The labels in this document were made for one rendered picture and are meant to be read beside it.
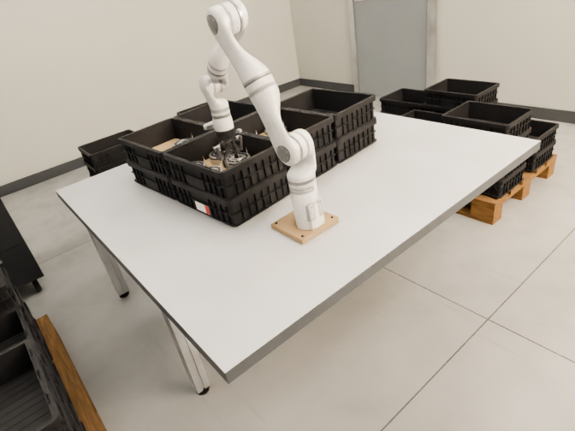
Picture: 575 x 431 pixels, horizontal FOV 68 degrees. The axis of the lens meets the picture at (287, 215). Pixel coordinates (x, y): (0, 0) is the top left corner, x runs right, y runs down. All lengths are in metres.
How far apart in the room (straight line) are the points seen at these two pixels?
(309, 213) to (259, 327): 0.43
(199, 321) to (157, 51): 4.17
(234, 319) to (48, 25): 3.98
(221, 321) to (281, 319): 0.16
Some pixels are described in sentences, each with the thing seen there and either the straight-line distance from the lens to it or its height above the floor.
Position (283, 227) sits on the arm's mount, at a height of 0.72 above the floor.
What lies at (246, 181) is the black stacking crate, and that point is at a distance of 1.53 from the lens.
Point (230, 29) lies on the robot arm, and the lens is 1.34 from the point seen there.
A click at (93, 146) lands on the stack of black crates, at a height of 0.56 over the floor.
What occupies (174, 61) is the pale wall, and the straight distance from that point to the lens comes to 5.19.
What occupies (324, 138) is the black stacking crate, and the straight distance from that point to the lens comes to 1.79.
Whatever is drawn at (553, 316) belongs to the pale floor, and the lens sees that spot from 2.24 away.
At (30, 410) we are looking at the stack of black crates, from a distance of 1.57.
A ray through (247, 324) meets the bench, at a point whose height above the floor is 0.70.
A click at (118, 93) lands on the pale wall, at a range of 4.97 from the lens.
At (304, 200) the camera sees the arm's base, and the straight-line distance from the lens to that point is 1.37.
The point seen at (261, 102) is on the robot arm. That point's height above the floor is 1.16.
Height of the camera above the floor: 1.50
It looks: 30 degrees down
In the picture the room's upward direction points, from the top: 10 degrees counter-clockwise
